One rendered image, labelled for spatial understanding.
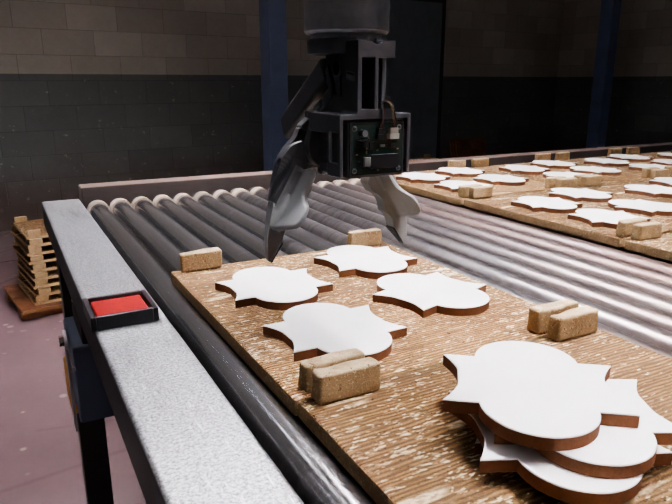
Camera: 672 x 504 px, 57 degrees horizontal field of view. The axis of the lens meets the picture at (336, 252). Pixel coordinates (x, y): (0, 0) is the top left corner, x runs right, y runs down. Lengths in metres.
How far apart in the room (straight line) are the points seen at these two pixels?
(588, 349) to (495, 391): 0.22
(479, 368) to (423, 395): 0.06
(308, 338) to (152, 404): 0.16
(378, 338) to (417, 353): 0.04
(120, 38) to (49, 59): 0.61
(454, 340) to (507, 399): 0.20
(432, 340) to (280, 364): 0.16
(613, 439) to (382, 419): 0.17
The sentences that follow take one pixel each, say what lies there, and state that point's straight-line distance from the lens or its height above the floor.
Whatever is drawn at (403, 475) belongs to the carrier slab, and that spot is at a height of 0.94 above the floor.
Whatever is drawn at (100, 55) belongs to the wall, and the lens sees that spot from 5.81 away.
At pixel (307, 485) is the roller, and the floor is 0.91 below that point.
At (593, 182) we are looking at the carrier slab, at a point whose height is 0.95.
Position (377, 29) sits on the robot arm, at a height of 1.23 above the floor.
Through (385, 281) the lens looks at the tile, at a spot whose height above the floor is 0.95.
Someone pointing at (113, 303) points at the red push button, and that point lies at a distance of 0.80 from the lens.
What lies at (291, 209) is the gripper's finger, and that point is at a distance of 0.55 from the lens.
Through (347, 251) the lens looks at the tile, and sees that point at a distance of 0.92.
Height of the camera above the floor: 1.19
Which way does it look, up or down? 15 degrees down
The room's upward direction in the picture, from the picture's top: straight up
